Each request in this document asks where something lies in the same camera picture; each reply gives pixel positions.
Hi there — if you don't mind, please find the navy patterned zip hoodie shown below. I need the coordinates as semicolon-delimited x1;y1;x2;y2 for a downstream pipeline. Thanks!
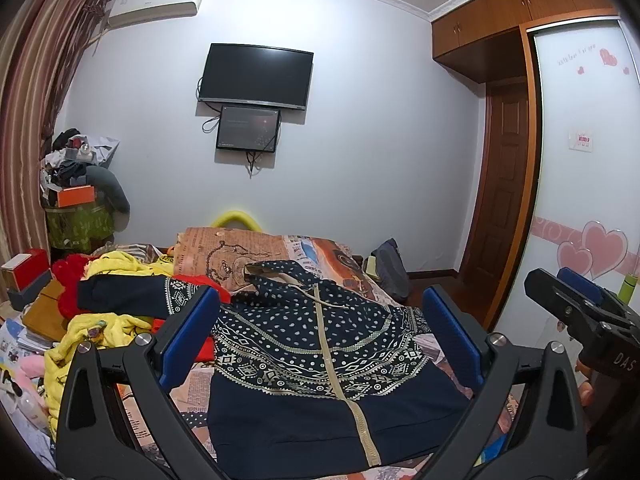
64;261;469;479

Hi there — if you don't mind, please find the right hand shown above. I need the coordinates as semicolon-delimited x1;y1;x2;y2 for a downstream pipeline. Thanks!
575;360;594;408

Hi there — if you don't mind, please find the yellow printed garment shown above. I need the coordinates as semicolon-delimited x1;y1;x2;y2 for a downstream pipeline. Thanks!
43;250;174;439

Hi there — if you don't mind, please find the brown cardboard box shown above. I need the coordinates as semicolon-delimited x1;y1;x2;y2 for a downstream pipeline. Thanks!
22;280;68;342

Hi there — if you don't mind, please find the brown wooden door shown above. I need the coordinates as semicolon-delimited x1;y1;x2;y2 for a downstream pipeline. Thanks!
461;80;528;294

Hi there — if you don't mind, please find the red garment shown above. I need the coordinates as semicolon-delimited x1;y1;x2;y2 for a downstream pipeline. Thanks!
79;274;231;334

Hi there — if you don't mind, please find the red and white box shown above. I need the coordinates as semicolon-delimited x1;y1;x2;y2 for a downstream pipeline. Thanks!
1;248;50;292

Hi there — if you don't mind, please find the green patterned storage box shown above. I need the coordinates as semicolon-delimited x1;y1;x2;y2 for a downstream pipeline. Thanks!
46;203;115;254

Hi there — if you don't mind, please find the dark grey bag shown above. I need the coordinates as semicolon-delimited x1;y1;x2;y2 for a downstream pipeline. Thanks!
363;238;411;304

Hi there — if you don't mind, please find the yellow curved headrest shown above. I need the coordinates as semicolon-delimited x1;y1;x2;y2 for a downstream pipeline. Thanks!
210;210;262;232

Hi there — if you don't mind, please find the orange box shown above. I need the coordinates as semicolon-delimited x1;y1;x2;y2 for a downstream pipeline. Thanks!
56;185;96;208

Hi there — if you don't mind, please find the wooden wardrobe with white door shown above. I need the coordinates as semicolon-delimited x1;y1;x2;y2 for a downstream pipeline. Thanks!
432;0;639;346

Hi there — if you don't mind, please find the striped maroon curtain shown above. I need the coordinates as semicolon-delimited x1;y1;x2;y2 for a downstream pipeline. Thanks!
1;0;107;260

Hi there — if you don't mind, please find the white air conditioner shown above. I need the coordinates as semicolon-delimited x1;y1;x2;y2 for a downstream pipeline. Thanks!
107;0;202;28

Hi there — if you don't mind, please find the small black wall monitor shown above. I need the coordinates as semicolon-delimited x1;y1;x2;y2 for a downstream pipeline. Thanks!
216;105;280;153

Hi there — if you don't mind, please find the black wall television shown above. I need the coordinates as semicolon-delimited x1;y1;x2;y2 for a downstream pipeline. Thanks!
198;44;314;110

